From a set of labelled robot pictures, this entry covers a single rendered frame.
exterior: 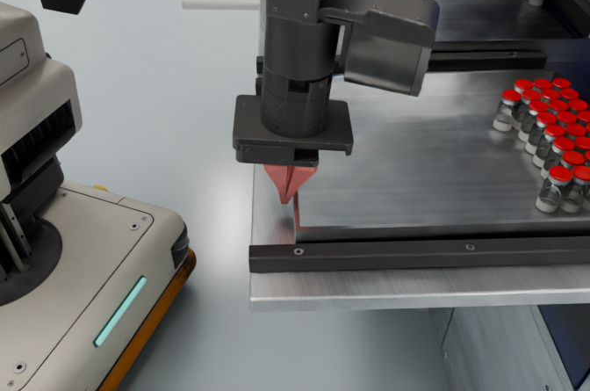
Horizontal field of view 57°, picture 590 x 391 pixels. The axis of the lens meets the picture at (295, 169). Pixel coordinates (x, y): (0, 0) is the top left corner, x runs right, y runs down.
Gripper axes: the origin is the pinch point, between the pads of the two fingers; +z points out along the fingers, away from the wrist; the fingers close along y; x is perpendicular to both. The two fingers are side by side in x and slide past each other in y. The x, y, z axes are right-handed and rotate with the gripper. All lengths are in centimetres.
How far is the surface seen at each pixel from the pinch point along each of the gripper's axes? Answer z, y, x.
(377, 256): -0.2, 8.1, -7.6
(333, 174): 1.8, 5.4, 5.2
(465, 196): 0.6, 18.8, 1.5
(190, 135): 94, -28, 127
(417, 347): 87, 41, 36
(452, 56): -1.5, 23.1, 27.0
